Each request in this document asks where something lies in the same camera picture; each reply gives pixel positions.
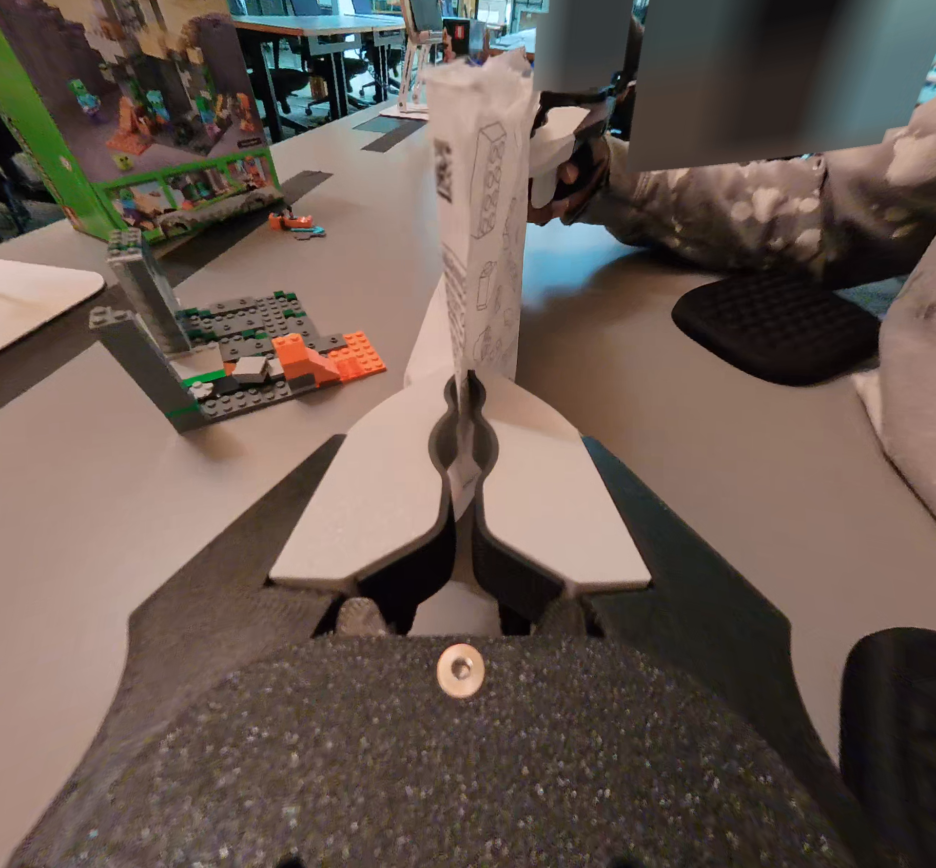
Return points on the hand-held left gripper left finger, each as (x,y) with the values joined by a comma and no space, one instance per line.
(365,502)

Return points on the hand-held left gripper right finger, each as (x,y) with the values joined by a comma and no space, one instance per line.
(556,502)

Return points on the partly built grey lego model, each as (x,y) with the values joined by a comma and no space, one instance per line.
(248,341)

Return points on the white printed paper bag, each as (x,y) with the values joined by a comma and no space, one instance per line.
(482,188)

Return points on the person's right forearm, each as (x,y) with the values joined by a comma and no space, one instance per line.
(731,210)

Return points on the small orange lego figure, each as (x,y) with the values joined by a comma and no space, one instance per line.
(292,221)

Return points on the green lego set box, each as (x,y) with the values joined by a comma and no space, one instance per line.
(131,78)

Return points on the person's right hand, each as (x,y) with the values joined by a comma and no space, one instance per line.
(585,181)

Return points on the small dark red-label box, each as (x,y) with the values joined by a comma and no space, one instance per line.
(458,38)

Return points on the wooden-edged office desk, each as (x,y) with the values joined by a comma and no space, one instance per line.
(314,26)

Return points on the black mesh armrest pad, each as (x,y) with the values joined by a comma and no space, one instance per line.
(892,736)
(775,323)

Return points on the grey splattered hoodie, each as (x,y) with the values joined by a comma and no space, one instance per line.
(907,385)

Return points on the white stand with wooden board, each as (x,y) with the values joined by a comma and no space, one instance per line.
(36,294)

